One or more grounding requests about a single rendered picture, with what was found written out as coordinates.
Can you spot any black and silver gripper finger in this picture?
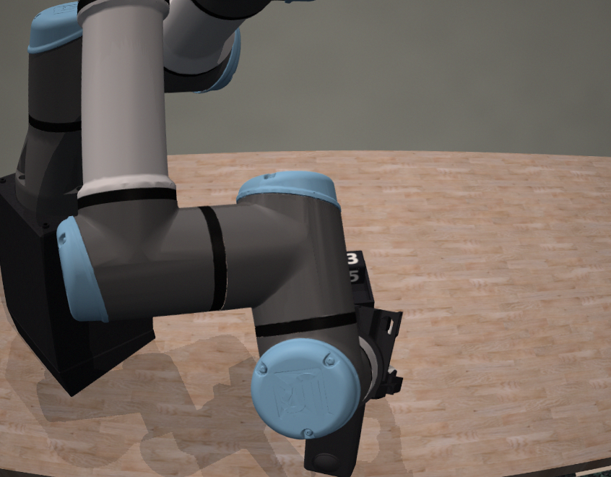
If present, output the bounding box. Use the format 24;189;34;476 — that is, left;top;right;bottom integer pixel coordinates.
385;326;403;395

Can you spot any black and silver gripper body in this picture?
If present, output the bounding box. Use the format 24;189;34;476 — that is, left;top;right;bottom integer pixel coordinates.
355;305;403;408

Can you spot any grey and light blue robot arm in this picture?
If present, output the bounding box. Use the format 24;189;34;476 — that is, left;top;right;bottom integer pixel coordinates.
15;0;378;477

